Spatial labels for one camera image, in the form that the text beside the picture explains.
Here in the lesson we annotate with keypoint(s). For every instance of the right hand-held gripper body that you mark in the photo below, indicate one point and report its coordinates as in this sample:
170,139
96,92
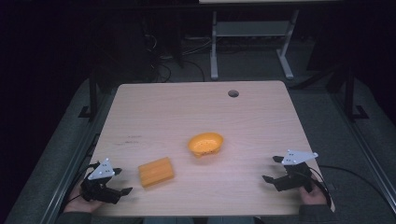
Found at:
295,179

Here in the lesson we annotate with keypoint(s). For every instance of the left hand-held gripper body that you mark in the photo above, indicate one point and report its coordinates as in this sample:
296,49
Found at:
101,172

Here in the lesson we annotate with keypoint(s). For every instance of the orange ridged block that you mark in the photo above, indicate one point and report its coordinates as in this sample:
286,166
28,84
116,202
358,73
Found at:
156,172

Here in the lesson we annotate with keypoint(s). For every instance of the orange plastic bowl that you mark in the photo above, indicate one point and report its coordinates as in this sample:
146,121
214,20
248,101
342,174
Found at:
205,144

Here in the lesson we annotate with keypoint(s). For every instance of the person's right hand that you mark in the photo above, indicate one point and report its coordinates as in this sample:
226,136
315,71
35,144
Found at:
313,197

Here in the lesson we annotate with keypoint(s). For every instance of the person's left hand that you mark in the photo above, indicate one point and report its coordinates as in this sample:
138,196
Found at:
79,204

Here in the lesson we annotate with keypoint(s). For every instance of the black metal stand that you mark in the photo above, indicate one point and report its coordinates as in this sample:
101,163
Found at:
350,93
92,93

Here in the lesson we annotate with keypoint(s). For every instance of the grey aluminium rail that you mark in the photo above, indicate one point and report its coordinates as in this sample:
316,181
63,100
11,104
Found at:
70,174
367,155

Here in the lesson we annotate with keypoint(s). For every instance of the white metal desk frame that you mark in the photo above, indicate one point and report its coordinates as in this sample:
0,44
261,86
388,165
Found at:
249,28

